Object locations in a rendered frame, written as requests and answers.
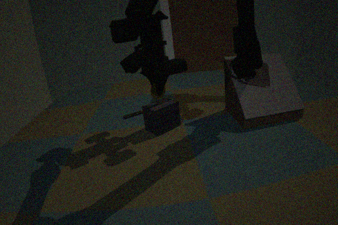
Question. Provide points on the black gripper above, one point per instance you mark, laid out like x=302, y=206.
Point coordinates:
x=161, y=68

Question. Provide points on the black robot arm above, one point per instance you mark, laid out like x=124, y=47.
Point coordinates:
x=140, y=22

